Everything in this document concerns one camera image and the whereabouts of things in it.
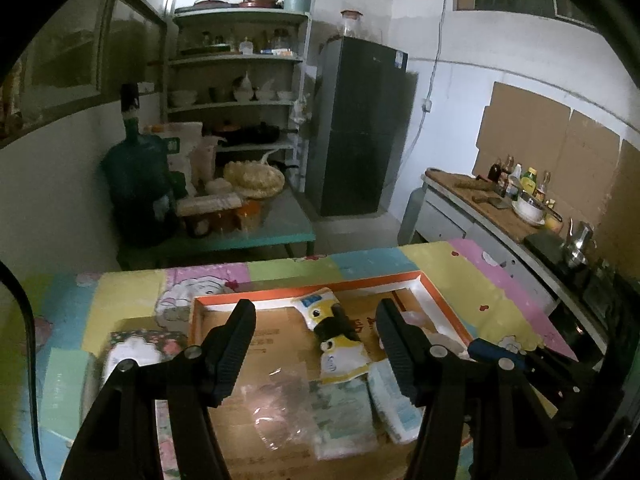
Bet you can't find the teal enamel pot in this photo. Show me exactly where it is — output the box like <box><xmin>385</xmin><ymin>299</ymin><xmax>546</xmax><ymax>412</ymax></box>
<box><xmin>283</xmin><ymin>0</ymin><xmax>312</xmax><ymax>13</ymax></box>

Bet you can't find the woven straw basket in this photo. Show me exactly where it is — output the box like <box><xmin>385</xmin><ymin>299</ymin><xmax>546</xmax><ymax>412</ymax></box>
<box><xmin>224</xmin><ymin>162</ymin><xmax>285</xmax><ymax>200</ymax></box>

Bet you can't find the teal low table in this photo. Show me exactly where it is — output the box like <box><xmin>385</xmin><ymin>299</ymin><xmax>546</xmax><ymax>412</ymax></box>
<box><xmin>117</xmin><ymin>188</ymin><xmax>316</xmax><ymax>270</ymax></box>

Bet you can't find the mint green flat box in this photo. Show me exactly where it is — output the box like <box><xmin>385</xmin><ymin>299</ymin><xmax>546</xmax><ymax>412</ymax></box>
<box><xmin>40</xmin><ymin>348</ymin><xmax>96</xmax><ymax>442</ymax></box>

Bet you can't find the black cable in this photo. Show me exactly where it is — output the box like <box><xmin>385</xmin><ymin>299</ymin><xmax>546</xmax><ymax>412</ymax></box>
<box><xmin>0</xmin><ymin>259</ymin><xmax>49</xmax><ymax>480</ymax></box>

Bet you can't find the glass jar on fridge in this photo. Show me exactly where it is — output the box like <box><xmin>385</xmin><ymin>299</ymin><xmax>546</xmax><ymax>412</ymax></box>
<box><xmin>340</xmin><ymin>10</ymin><xmax>363</xmax><ymax>38</ymax></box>

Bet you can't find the clear plastic bag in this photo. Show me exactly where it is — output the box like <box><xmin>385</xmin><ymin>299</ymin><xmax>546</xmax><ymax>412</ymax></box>
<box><xmin>241</xmin><ymin>362</ymin><xmax>317</xmax><ymax>451</ymax></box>

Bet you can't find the green water jug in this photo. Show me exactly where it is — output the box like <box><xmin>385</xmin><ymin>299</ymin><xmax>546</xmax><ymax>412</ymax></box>
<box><xmin>101</xmin><ymin>82</ymin><xmax>178</xmax><ymax>249</ymax></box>

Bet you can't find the white bowl on counter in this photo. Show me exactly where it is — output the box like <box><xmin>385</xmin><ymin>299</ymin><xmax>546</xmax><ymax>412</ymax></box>
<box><xmin>511</xmin><ymin>191</ymin><xmax>546</xmax><ymax>226</ymax></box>

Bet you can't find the steel kettle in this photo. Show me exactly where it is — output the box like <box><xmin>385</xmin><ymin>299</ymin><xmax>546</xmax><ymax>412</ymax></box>
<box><xmin>561</xmin><ymin>218</ymin><xmax>597</xmax><ymax>269</ymax></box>

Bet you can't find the black refrigerator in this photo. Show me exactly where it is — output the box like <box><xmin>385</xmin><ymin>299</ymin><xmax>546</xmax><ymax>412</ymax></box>
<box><xmin>305</xmin><ymin>37</ymin><xmax>408</xmax><ymax>217</ymax></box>

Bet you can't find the colourful cartoon bedsheet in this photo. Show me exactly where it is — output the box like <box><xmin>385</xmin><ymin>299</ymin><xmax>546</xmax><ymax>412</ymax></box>
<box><xmin>0</xmin><ymin>238</ymin><xmax>576</xmax><ymax>480</ymax></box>

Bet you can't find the grey metal shelf rack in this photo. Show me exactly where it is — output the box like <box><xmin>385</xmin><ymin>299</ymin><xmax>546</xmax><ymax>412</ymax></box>
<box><xmin>163</xmin><ymin>2</ymin><xmax>314</xmax><ymax>191</ymax></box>

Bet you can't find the orange rimmed cardboard box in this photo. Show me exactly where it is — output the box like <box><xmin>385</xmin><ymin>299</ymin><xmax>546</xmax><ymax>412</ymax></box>
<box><xmin>209</xmin><ymin>271</ymin><xmax>471</xmax><ymax>479</ymax></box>

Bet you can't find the green white tissue pack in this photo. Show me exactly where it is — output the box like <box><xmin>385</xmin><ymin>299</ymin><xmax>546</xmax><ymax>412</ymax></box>
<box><xmin>309</xmin><ymin>377</ymin><xmax>378</xmax><ymax>460</ymax></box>

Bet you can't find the kitchen counter cabinet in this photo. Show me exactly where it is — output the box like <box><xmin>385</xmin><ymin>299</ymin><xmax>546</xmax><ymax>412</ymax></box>
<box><xmin>398</xmin><ymin>168</ymin><xmax>608</xmax><ymax>352</ymax></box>

